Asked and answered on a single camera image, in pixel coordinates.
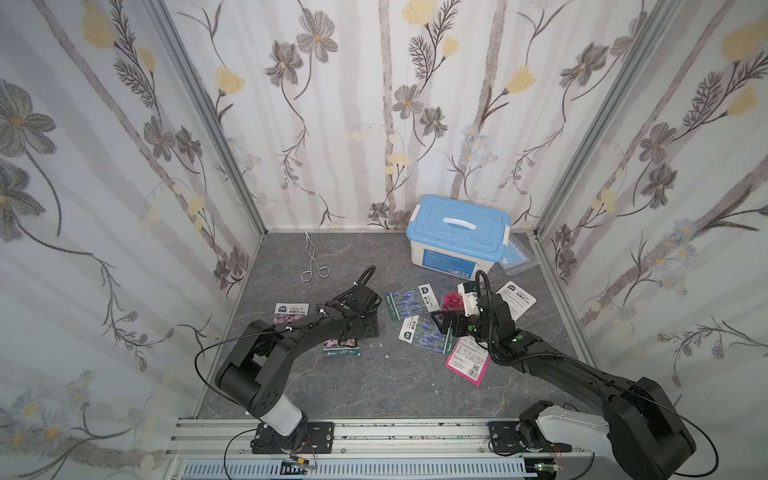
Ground pink back seed packet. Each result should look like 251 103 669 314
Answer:
445 337 489 385

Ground white cosmos seed packet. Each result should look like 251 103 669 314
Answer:
497 281 537 321

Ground white slotted cable duct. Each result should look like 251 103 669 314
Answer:
180 458 536 479

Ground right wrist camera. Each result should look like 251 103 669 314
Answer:
457 281 480 316

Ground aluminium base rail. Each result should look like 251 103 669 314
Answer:
164 418 626 479

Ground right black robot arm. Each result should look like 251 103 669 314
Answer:
431 270 696 479

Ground hollyhock pink flower packet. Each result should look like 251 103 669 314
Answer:
441 292 464 311

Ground lavender seed packet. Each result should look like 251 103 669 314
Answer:
398 315 458 355
385 284 440 322

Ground blue lid storage box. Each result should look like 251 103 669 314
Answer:
406 195 511 280

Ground purple flower seed packet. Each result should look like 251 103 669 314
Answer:
273 303 310 325

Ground metal scissor tongs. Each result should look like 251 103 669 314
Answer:
300 232 330 283

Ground clear bag of masks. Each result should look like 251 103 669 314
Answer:
498 234 539 276

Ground pink phlox seed packet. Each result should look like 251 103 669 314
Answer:
323 339 361 357

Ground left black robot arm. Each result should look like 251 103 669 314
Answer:
214 265 382 442

